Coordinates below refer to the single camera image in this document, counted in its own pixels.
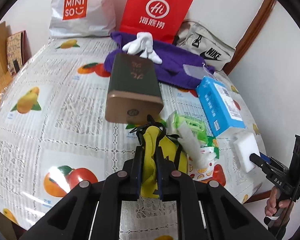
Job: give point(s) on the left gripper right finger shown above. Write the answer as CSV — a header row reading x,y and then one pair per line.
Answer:
x,y
168,188

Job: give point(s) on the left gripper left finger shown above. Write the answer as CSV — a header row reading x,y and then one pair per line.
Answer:
x,y
132,183

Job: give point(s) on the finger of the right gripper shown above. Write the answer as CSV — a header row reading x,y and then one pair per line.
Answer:
x,y
258,161
266,158

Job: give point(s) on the yellow Adidas mini bag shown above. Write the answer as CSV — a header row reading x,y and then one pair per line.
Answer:
x,y
150,136

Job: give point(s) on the white sponge block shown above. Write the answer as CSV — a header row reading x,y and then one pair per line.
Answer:
x,y
246,145

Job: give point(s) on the fruit print white sachet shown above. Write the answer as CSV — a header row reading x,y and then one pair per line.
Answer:
x,y
202,166

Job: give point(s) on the white fluffy cloth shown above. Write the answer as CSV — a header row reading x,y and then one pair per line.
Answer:
x,y
189,142

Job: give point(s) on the white sock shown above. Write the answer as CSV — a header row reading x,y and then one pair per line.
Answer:
x,y
143,45

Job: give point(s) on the person right hand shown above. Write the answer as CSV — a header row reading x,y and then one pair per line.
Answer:
x,y
272,206

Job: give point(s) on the green fruit sachet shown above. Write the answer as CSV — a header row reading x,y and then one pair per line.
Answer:
x,y
212,142

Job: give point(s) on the blue tissue pack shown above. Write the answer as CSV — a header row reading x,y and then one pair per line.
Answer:
x,y
221,112

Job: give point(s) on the green wet wipes pack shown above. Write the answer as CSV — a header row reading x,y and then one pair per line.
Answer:
x,y
196,126

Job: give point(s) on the dark green gift box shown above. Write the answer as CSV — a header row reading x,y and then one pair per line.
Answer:
x,y
133,91

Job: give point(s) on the fruit print tablecloth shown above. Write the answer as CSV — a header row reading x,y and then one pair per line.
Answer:
x,y
67,131

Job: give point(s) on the clear mesh pouch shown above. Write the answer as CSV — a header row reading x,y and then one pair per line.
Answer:
x,y
196,72

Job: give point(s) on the purple towel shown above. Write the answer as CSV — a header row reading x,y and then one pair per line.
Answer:
x,y
171,70

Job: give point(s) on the beige Nike bag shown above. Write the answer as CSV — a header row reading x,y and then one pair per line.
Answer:
x,y
196,38

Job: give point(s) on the brown patterned box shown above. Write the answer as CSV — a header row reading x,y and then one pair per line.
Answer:
x,y
15,52

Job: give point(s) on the red Haidilao paper bag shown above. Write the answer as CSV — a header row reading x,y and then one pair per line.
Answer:
x,y
161,18

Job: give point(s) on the white Miniso plastic bag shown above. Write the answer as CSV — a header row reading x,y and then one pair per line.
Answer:
x,y
82,18

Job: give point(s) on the brown wooden door frame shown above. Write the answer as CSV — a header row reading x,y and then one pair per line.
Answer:
x,y
251,34

